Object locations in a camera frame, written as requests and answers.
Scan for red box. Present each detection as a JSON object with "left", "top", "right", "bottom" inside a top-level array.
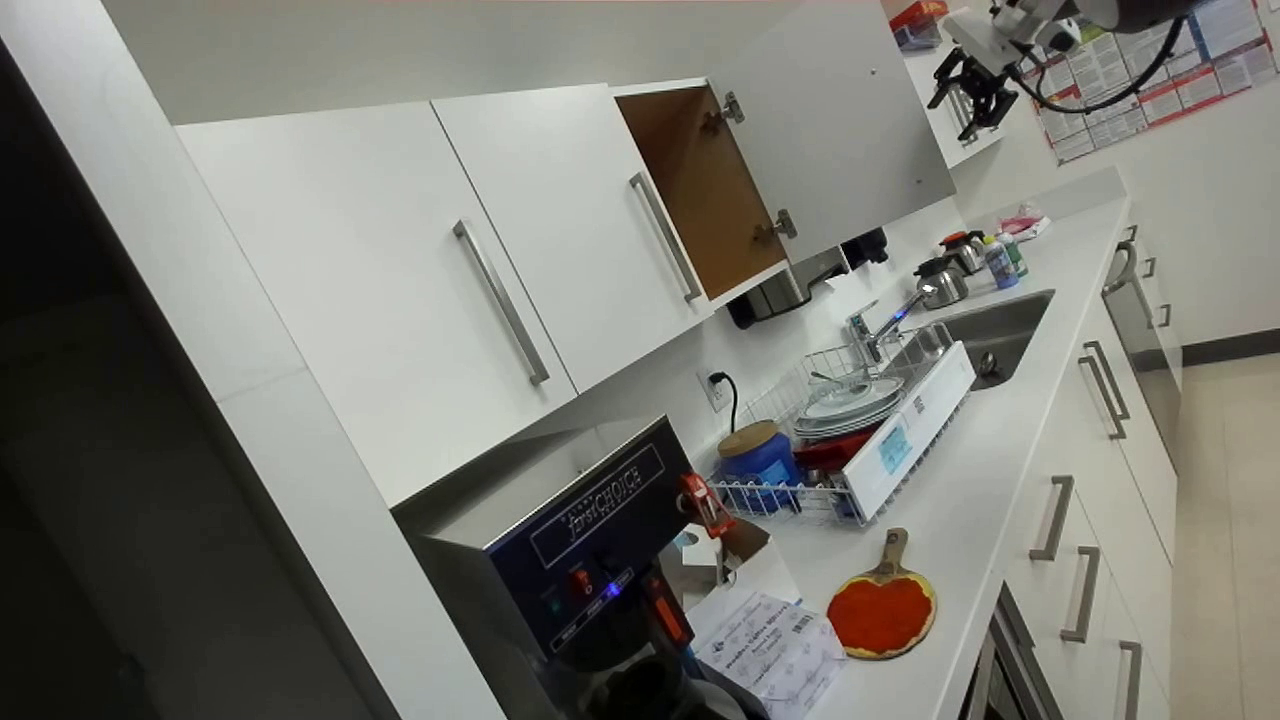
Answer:
[{"left": 884, "top": 0, "right": 952, "bottom": 55}]

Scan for silver bar drawer handle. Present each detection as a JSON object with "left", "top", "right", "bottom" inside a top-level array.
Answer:
[
  {"left": 1117, "top": 637, "right": 1147, "bottom": 720},
  {"left": 1056, "top": 538, "right": 1103, "bottom": 649},
  {"left": 1030, "top": 471, "right": 1078, "bottom": 566}
]

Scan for tall white cabinet panel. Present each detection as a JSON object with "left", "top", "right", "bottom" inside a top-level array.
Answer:
[{"left": 0, "top": 0, "right": 508, "bottom": 720}]

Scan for chrome faucet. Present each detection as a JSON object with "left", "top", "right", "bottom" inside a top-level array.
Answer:
[{"left": 835, "top": 285, "right": 937, "bottom": 370}]

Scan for silver bar cabinet handle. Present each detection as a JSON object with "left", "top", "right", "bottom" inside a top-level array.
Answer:
[
  {"left": 1078, "top": 347, "right": 1121, "bottom": 442},
  {"left": 1089, "top": 337, "right": 1137, "bottom": 428}
]

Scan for red bowl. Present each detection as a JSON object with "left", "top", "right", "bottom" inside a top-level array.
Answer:
[{"left": 798, "top": 430, "right": 861, "bottom": 471}]

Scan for red ping pong paddle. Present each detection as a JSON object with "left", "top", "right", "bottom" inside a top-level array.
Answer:
[{"left": 826, "top": 524, "right": 939, "bottom": 664}]

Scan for stainless steel sink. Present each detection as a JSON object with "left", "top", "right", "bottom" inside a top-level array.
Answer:
[{"left": 933, "top": 285, "right": 1062, "bottom": 390}]

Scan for wall poster calendar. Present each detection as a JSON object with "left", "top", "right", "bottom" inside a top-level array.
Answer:
[{"left": 1031, "top": 0, "right": 1280, "bottom": 172}]

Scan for white wall cabinet door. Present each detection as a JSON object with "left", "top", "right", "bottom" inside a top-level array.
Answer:
[
  {"left": 431, "top": 81, "right": 713, "bottom": 397},
  {"left": 177, "top": 94, "right": 580, "bottom": 512}
]

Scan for white hinged cabinet door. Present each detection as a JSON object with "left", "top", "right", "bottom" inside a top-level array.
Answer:
[{"left": 700, "top": 0, "right": 960, "bottom": 267}]

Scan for stack of white plates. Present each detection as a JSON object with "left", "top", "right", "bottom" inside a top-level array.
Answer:
[{"left": 793, "top": 370, "right": 911, "bottom": 442}]

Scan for printed white papers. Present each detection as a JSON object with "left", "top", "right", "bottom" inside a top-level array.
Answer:
[{"left": 685, "top": 584, "right": 850, "bottom": 720}]

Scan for black power cable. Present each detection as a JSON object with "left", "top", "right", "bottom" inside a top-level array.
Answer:
[{"left": 705, "top": 366, "right": 745, "bottom": 437}]

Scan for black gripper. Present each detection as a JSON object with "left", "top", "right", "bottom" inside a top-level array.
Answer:
[{"left": 924, "top": 43, "right": 1023, "bottom": 149}]

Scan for black appliance under cabinet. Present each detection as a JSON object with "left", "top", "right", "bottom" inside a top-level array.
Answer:
[{"left": 726, "top": 263, "right": 817, "bottom": 331}]

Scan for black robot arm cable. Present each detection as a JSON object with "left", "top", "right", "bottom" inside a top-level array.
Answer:
[{"left": 1006, "top": 13, "right": 1193, "bottom": 120}]

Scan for steel kettle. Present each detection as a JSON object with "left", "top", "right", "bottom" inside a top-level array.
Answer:
[{"left": 911, "top": 252, "right": 974, "bottom": 313}]

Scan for steel dishwasher front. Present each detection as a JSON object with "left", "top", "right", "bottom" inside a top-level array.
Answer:
[{"left": 1097, "top": 222, "right": 1193, "bottom": 402}]

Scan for white wire dish rack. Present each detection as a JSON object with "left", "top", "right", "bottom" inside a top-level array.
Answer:
[{"left": 705, "top": 337, "right": 963, "bottom": 528}]

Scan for round cork lid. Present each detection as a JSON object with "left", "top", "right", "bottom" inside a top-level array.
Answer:
[{"left": 716, "top": 416, "right": 793, "bottom": 464}]

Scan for wall cabinet with wooden interior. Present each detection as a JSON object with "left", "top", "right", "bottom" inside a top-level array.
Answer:
[{"left": 614, "top": 75, "right": 793, "bottom": 309}]

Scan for steel coffee machine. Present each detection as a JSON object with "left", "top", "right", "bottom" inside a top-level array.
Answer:
[{"left": 391, "top": 410, "right": 726, "bottom": 720}]

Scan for built-in black oven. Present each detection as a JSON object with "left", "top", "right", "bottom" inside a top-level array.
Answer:
[{"left": 955, "top": 584, "right": 1074, "bottom": 720}]

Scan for blue container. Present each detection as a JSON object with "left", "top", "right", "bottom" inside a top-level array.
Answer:
[{"left": 713, "top": 442, "right": 804, "bottom": 514}]

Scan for silver cabinet door handle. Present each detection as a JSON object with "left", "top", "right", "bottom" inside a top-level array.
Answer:
[
  {"left": 447, "top": 215, "right": 555, "bottom": 390},
  {"left": 623, "top": 166, "right": 708, "bottom": 309}
]

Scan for brown cardboard box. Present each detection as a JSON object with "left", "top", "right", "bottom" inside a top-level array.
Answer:
[{"left": 713, "top": 514, "right": 773, "bottom": 565}]

